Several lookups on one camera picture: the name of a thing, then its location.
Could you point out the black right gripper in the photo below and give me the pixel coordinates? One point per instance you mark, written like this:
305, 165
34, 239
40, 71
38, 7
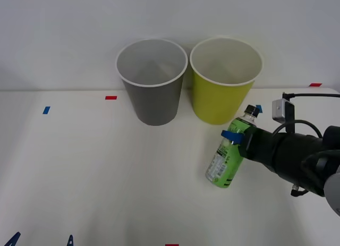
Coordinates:
263, 150

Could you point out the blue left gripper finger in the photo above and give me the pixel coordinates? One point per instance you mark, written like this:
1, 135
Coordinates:
70, 242
12, 241

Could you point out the green plastic bottle black cap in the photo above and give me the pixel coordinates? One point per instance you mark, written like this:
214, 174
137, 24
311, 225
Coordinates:
225, 163

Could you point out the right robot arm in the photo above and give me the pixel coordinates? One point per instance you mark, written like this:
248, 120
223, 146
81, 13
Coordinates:
305, 161

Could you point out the yellow-green plastic waste bin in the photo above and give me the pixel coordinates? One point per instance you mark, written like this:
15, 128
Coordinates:
215, 102

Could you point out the grey plastic waste bin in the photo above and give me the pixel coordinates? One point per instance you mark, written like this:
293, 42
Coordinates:
156, 105

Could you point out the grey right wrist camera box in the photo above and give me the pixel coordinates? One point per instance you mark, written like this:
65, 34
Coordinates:
279, 110

